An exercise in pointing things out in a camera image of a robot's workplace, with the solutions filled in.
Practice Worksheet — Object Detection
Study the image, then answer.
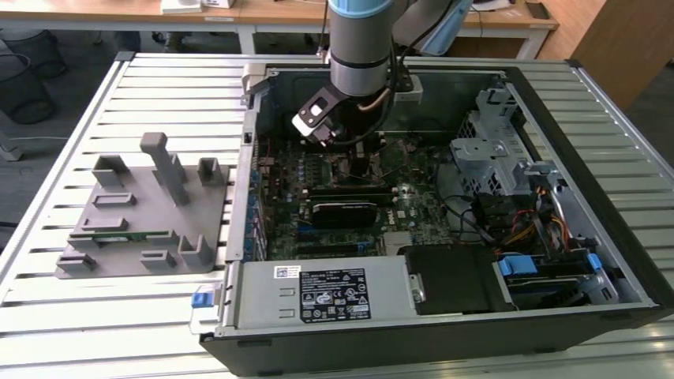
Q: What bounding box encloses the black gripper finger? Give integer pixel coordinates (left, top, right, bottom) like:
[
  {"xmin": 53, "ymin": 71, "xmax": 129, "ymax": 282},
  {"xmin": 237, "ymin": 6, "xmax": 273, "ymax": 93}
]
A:
[{"xmin": 352, "ymin": 141, "xmax": 373, "ymax": 179}]

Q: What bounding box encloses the metal socket cover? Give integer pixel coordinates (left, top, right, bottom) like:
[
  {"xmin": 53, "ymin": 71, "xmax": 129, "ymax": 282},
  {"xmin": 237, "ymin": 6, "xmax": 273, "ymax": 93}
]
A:
[{"xmin": 377, "ymin": 137, "xmax": 414, "ymax": 179}]

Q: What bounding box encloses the CPU socket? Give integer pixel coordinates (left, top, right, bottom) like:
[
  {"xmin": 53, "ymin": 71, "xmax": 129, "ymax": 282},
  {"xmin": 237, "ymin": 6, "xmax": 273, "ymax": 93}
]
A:
[{"xmin": 329, "ymin": 153, "xmax": 385, "ymax": 187}]

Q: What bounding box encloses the black RAM slot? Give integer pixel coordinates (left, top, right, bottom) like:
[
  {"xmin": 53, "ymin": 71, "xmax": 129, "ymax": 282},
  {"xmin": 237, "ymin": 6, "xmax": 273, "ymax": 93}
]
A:
[
  {"xmin": 309, "ymin": 185, "xmax": 396, "ymax": 196},
  {"xmin": 310, "ymin": 193, "xmax": 396, "ymax": 205}
]

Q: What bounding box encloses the green motherboard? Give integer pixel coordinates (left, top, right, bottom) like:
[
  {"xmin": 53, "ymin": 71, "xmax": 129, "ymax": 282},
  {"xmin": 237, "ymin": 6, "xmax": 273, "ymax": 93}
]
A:
[{"xmin": 251, "ymin": 132, "xmax": 462, "ymax": 262}]

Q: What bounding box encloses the small black graphics card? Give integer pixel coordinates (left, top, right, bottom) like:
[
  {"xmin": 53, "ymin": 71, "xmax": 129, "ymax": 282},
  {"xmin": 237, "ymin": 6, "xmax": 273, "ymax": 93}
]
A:
[{"xmin": 310, "ymin": 201, "xmax": 381, "ymax": 230}]

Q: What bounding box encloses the silver chipset heat sink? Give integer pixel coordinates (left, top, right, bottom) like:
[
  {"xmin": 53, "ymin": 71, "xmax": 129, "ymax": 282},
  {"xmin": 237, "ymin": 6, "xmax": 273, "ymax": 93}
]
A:
[{"xmin": 382, "ymin": 231, "xmax": 413, "ymax": 256}]

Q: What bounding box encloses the silver drive cage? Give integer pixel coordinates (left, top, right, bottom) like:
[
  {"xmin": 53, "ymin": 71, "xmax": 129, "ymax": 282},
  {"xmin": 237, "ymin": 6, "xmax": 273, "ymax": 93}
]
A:
[{"xmin": 449, "ymin": 87, "xmax": 534, "ymax": 198}]

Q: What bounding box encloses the black expansion slot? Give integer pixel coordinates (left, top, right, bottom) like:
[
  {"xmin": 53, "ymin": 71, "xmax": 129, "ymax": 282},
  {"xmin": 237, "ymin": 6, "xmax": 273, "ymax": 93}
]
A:
[{"xmin": 295, "ymin": 243, "xmax": 361, "ymax": 257}]

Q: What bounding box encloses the black fan shroud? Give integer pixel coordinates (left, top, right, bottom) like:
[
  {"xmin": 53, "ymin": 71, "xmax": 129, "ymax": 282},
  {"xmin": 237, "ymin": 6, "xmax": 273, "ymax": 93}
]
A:
[{"xmin": 405, "ymin": 244, "xmax": 516, "ymax": 317}]

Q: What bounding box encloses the silver power supply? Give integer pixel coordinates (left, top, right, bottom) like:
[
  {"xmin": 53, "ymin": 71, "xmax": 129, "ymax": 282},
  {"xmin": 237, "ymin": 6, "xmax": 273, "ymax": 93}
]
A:
[{"xmin": 231, "ymin": 256, "xmax": 418, "ymax": 328}]

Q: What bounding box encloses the blue disk carrier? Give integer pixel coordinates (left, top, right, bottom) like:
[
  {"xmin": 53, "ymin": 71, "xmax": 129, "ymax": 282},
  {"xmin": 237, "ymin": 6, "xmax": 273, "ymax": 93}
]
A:
[{"xmin": 497, "ymin": 252, "xmax": 540, "ymax": 280}]

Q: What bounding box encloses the grey parts rack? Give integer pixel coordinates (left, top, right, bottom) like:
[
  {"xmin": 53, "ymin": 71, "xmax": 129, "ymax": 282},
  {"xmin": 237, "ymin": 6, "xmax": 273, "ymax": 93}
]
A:
[{"xmin": 55, "ymin": 132, "xmax": 238, "ymax": 280}]

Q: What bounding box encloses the white box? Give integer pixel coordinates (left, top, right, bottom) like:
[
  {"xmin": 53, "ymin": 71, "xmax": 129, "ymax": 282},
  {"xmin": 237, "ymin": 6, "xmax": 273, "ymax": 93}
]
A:
[{"xmin": 161, "ymin": 0, "xmax": 205, "ymax": 15}]

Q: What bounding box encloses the green RAM stick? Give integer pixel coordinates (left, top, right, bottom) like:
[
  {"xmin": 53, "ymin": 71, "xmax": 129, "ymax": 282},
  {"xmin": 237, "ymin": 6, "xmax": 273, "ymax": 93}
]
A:
[{"xmin": 93, "ymin": 231, "xmax": 173, "ymax": 242}]

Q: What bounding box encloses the black PC case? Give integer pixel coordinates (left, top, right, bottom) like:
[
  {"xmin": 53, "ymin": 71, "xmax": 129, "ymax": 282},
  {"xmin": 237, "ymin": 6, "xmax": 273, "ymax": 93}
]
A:
[{"xmin": 198, "ymin": 58, "xmax": 674, "ymax": 378}]

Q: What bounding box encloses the wooden cabinet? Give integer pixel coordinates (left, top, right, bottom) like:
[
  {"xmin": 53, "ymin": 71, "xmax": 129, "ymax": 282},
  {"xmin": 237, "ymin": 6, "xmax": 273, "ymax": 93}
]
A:
[{"xmin": 537, "ymin": 0, "xmax": 674, "ymax": 111}]

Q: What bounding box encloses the wooden desk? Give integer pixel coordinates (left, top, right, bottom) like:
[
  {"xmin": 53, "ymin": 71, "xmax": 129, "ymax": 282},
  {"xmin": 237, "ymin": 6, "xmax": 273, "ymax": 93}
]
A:
[{"xmin": 0, "ymin": 0, "xmax": 561, "ymax": 60}]

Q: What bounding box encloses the black mesh waste bin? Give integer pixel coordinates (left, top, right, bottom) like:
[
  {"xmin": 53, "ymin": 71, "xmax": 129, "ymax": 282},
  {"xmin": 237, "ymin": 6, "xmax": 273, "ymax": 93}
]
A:
[{"xmin": 0, "ymin": 53, "xmax": 58, "ymax": 126}]

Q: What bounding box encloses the tan braided cable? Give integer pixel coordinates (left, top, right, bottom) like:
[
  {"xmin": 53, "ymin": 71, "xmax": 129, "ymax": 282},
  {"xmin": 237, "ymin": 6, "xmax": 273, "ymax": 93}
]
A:
[{"xmin": 357, "ymin": 89, "xmax": 394, "ymax": 112}]

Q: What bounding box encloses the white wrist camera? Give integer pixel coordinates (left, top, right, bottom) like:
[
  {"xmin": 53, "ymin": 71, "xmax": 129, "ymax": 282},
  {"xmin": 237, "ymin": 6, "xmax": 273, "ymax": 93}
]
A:
[{"xmin": 291, "ymin": 85, "xmax": 345, "ymax": 148}]

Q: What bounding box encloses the small silver wrist camera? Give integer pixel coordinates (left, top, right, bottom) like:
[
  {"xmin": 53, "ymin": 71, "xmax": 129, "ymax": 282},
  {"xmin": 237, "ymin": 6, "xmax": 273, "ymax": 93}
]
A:
[{"xmin": 393, "ymin": 74, "xmax": 426, "ymax": 104}]

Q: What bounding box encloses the black camera cable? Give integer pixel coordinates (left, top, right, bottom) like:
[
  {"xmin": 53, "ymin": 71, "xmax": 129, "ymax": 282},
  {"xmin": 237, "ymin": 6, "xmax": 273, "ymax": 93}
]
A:
[{"xmin": 337, "ymin": 0, "xmax": 462, "ymax": 149}]

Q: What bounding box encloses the coloured wire bundle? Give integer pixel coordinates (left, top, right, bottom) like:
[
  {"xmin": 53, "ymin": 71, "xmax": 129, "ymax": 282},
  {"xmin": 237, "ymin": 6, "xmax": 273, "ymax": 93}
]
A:
[{"xmin": 504, "ymin": 208, "xmax": 573, "ymax": 254}]

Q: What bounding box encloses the silver disk bay bracket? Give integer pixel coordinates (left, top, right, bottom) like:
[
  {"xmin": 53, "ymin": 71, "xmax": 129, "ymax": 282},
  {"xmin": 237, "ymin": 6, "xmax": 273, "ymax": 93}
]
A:
[{"xmin": 518, "ymin": 161, "xmax": 622, "ymax": 305}]

